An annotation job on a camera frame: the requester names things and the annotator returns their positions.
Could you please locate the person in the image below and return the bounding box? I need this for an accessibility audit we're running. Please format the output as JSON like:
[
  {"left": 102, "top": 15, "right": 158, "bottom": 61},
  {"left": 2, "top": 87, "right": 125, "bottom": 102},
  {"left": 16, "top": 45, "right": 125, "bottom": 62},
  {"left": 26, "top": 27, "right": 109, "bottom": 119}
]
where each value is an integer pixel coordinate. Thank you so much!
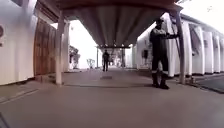
[
  {"left": 148, "top": 18, "right": 179, "bottom": 90},
  {"left": 102, "top": 49, "right": 111, "bottom": 72}
]

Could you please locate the dark drain cover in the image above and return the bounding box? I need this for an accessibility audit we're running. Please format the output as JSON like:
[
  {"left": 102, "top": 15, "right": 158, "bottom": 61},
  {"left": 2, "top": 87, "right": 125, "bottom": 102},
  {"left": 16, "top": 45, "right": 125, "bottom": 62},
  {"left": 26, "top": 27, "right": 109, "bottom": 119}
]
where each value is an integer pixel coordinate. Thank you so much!
[{"left": 99, "top": 75, "right": 114, "bottom": 80}]

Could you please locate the tree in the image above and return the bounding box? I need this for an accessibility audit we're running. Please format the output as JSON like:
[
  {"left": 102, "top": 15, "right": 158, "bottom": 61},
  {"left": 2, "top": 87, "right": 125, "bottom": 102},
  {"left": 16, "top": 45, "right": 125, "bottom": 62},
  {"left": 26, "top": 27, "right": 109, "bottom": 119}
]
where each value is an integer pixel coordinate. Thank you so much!
[{"left": 68, "top": 45, "right": 81, "bottom": 69}]

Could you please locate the brown concrete walkway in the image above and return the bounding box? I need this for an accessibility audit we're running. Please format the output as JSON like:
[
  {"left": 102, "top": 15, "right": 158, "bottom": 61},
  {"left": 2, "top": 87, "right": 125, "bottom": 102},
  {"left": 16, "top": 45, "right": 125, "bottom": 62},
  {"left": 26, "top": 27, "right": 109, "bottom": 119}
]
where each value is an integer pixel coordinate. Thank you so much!
[{"left": 0, "top": 66, "right": 224, "bottom": 128}]

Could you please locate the corrugated walkway roof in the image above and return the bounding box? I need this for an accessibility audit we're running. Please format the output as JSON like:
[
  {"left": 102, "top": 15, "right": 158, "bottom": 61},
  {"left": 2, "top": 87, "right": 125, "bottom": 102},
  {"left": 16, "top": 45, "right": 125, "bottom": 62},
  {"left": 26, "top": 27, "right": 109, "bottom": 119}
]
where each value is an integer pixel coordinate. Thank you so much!
[{"left": 34, "top": 0, "right": 184, "bottom": 49}]

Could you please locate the white building with buttresses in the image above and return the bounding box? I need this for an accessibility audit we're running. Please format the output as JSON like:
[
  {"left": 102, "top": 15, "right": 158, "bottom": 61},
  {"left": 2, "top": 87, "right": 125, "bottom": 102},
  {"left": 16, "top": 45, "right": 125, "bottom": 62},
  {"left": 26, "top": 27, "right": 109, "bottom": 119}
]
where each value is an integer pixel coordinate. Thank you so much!
[{"left": 131, "top": 12, "right": 224, "bottom": 78}]

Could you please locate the white building with wooden doors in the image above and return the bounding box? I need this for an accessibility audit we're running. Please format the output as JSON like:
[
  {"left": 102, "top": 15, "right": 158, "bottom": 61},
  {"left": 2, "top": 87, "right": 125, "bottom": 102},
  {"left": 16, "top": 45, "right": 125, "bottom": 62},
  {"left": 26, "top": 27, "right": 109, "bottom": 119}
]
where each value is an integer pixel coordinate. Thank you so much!
[{"left": 0, "top": 0, "right": 72, "bottom": 86}]

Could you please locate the kerb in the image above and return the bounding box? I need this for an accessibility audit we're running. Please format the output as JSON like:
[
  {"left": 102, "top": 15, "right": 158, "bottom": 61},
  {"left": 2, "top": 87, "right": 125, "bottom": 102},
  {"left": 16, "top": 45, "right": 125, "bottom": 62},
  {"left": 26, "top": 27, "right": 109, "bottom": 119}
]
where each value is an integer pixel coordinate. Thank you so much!
[{"left": 186, "top": 79, "right": 224, "bottom": 96}]

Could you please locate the grey roof post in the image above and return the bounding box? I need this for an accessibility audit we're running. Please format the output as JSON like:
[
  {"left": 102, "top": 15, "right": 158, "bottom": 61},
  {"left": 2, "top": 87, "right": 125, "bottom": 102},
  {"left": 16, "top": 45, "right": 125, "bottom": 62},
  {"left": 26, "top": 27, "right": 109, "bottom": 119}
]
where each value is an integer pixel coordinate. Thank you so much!
[
  {"left": 173, "top": 11, "right": 187, "bottom": 85},
  {"left": 54, "top": 13, "right": 66, "bottom": 86}
]

